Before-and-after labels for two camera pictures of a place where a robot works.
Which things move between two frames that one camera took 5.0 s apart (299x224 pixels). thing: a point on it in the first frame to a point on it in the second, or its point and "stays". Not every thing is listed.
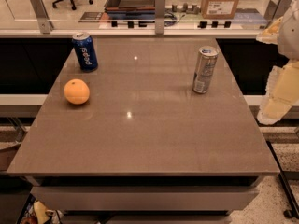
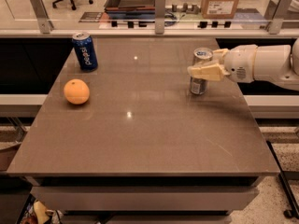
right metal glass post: (279, 2) stays
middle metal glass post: (160, 12) stays
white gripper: (290, 36) to (240, 63)
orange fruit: (76, 91) stays
